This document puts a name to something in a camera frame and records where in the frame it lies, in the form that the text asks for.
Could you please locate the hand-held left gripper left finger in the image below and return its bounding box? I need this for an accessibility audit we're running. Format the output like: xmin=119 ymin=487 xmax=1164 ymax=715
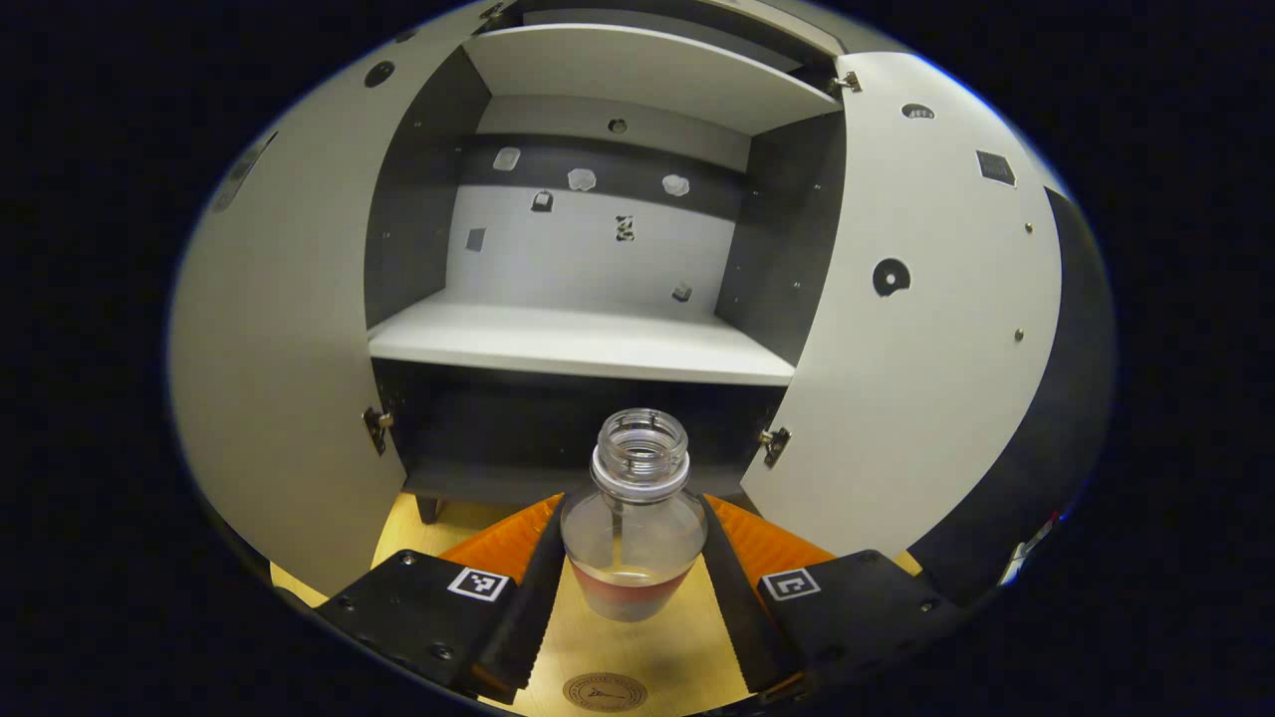
xmin=314 ymin=493 xmax=569 ymax=706

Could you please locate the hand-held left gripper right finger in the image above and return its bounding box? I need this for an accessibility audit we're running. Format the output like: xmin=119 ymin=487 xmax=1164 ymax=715
xmin=700 ymin=493 xmax=967 ymax=698

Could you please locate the white and grey cabinet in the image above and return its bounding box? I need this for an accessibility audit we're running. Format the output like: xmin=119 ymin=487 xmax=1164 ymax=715
xmin=364 ymin=0 xmax=860 ymax=526

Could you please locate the white cabinet shelf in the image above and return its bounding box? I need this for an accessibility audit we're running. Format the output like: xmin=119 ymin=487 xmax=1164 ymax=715
xmin=463 ymin=24 xmax=843 ymax=136
xmin=369 ymin=289 xmax=798 ymax=387

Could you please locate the white cabinet door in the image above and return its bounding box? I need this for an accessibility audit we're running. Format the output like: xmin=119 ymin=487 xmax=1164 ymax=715
xmin=739 ymin=50 xmax=1067 ymax=559
xmin=167 ymin=10 xmax=499 ymax=598

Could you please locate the round brown coaster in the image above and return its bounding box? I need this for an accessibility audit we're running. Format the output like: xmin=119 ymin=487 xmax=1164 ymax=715
xmin=563 ymin=672 xmax=648 ymax=713

